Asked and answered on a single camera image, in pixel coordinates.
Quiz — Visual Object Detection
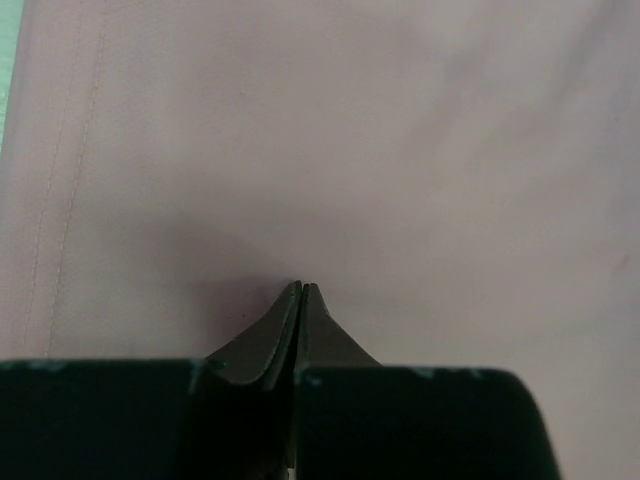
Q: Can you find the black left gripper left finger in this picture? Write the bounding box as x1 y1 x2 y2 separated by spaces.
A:
1 282 302 479

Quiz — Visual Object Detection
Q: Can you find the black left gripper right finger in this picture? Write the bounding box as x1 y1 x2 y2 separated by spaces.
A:
295 284 560 479

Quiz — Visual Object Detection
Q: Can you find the pink t shirt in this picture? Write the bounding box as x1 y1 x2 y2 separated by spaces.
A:
1 1 639 479

